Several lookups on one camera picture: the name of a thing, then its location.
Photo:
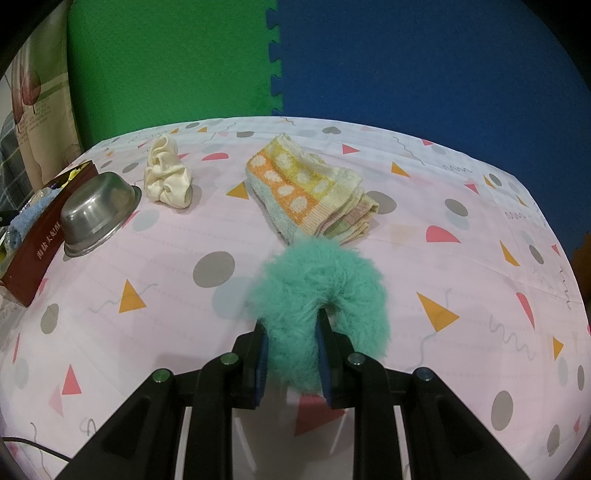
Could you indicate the green foam mat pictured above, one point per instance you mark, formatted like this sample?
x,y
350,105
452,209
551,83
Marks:
x,y
138,64

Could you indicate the stainless steel bowl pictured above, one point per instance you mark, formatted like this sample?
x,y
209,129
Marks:
x,y
95,211

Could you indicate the light blue fuzzy sock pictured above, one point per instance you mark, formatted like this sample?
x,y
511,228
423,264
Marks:
x,y
21,224

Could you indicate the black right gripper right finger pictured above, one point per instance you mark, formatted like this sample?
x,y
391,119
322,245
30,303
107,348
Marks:
x,y
353,380

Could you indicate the folded orange yellow towel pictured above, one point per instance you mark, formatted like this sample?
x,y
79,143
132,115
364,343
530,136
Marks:
x,y
306,197

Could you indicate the cream satin scrunchie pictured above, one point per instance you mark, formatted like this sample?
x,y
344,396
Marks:
x,y
166,179

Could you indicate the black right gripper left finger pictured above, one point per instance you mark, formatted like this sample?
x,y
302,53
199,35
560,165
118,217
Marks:
x,y
233,380

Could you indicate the dark red box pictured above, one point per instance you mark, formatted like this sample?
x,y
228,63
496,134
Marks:
x,y
27,266

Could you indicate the teal fluffy scrunchie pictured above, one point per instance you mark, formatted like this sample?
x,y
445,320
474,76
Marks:
x,y
293,287

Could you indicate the blue foam mat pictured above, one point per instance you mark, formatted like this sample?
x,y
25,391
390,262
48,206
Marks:
x,y
486,78

